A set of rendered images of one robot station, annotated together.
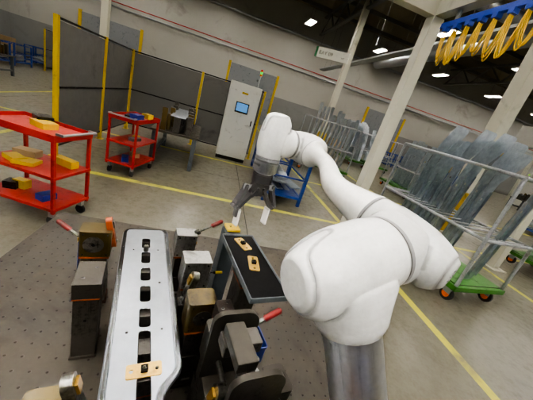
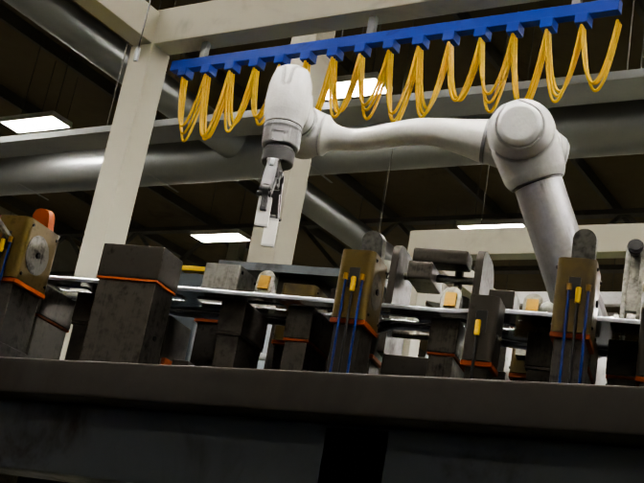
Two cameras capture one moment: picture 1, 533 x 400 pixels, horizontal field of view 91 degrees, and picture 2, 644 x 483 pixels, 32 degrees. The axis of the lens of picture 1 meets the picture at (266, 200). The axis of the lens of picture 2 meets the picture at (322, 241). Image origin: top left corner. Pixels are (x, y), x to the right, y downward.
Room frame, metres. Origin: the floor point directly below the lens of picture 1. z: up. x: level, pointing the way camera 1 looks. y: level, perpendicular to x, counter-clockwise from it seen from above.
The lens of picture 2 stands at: (-0.95, 1.50, 0.49)
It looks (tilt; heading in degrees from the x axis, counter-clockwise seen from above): 18 degrees up; 319
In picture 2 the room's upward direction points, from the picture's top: 10 degrees clockwise
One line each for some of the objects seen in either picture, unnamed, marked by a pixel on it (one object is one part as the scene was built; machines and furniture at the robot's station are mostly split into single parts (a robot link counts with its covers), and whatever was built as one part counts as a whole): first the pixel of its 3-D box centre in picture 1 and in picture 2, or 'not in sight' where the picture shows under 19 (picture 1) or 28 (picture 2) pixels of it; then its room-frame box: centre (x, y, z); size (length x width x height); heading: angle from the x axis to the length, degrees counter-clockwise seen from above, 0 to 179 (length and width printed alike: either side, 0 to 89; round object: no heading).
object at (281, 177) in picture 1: (280, 171); not in sight; (5.43, -0.11, 0.48); 1.20 x 0.80 x 0.95; 17
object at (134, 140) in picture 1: (132, 142); not in sight; (4.22, 2.42, 0.49); 0.81 x 0.46 x 0.97; 3
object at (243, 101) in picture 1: (239, 114); not in sight; (7.30, 1.37, 1.22); 0.80 x 0.54 x 2.45; 105
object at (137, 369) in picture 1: (144, 368); not in sight; (0.46, 0.17, 1.01); 0.08 x 0.04 x 0.01; 118
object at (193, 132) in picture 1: (178, 132); not in sight; (5.83, 2.33, 0.57); 1.86 x 0.90 x 1.14; 18
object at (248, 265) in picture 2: (251, 263); (307, 279); (0.82, -0.02, 1.16); 0.37 x 0.14 x 0.02; 29
